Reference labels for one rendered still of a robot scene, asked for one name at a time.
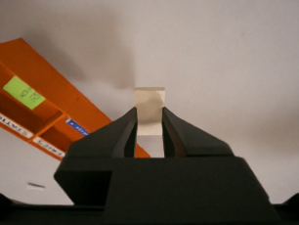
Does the orange three-compartment bin rack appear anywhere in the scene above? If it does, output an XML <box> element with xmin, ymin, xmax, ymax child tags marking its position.
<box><xmin>0</xmin><ymin>39</ymin><xmax>112</xmax><ymax>161</ymax></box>

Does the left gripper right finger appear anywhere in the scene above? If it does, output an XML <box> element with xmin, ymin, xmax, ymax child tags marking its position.
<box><xmin>161</xmin><ymin>107</ymin><xmax>235</xmax><ymax>158</ymax></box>

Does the lime green sticky note pad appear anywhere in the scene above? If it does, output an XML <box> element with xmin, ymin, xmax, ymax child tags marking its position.
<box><xmin>3</xmin><ymin>76</ymin><xmax>46</xmax><ymax>110</ymax></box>

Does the blue aa battery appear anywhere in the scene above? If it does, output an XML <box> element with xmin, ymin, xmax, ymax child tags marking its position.
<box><xmin>65</xmin><ymin>116</ymin><xmax>90</xmax><ymax>136</ymax></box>

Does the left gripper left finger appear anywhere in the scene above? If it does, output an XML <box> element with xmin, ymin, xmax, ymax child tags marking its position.
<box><xmin>63</xmin><ymin>107</ymin><xmax>138</xmax><ymax>158</ymax></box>

